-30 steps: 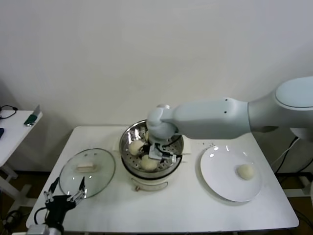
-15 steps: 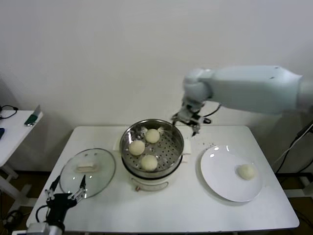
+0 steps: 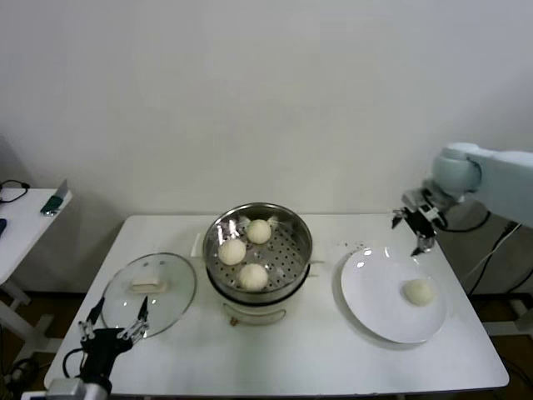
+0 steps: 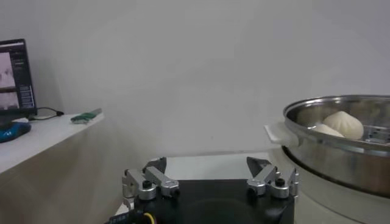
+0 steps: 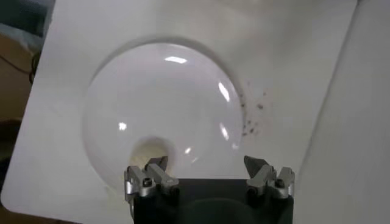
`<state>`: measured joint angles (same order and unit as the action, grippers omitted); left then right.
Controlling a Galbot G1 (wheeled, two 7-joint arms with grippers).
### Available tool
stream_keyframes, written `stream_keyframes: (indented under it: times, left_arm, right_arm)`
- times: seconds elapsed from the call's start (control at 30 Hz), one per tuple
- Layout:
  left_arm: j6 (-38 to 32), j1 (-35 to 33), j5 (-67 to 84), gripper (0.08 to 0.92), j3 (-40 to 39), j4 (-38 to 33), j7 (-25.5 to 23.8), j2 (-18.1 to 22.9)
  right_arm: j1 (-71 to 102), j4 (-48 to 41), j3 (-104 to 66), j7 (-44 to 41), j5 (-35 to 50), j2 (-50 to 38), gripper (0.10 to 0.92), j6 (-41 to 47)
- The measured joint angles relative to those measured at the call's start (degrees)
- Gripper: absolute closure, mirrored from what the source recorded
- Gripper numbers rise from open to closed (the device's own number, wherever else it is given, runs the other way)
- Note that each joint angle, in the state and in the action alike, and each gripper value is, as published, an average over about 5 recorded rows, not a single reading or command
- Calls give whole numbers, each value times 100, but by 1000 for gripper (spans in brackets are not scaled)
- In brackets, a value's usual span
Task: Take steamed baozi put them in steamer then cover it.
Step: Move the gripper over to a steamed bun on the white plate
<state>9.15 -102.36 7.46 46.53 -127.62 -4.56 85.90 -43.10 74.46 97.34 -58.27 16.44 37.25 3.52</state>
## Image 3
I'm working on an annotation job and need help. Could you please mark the perforated steel steamer basket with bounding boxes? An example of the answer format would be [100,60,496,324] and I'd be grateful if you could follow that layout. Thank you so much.
[202,202,314,295]

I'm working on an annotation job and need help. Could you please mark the white side table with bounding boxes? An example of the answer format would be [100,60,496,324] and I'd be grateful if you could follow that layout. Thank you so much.
[0,187,74,355]

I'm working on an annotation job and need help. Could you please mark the round glass pot lid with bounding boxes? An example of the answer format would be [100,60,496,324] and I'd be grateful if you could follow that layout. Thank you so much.
[99,252,197,341]

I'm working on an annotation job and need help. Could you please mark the tangled floor cables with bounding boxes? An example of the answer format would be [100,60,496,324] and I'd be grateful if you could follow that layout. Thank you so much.
[0,357,42,393]

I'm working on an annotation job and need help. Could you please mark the green handled metal scraper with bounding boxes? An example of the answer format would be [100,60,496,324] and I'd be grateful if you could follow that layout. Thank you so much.
[40,178,70,217]

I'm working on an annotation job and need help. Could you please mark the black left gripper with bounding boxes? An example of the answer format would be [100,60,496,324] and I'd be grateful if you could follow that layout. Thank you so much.
[78,294,151,377]

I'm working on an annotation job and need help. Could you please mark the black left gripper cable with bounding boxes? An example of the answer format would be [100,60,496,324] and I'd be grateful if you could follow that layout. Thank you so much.
[61,348,87,378]

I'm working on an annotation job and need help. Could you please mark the thin black cable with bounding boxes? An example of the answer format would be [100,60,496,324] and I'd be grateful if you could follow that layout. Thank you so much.
[0,179,31,205]

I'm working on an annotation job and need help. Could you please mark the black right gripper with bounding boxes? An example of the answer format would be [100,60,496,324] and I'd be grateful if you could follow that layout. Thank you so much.
[390,207,437,258]

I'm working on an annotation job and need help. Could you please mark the round white plate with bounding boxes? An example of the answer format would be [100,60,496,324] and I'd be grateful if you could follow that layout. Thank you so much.
[340,246,449,345]

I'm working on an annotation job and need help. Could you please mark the white steamed baozi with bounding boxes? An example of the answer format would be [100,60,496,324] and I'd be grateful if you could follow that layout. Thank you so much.
[218,239,247,266]
[401,278,435,307]
[238,263,269,292]
[246,219,271,246]

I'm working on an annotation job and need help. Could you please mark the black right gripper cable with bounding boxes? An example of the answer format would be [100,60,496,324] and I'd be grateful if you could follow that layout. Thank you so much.
[445,210,491,233]

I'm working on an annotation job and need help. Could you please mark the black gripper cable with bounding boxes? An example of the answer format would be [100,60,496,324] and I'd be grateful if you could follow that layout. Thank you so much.
[61,348,87,378]
[445,210,491,233]

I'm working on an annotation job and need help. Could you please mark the white power cable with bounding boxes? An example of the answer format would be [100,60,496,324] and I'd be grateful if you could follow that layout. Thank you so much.
[465,224,521,278]

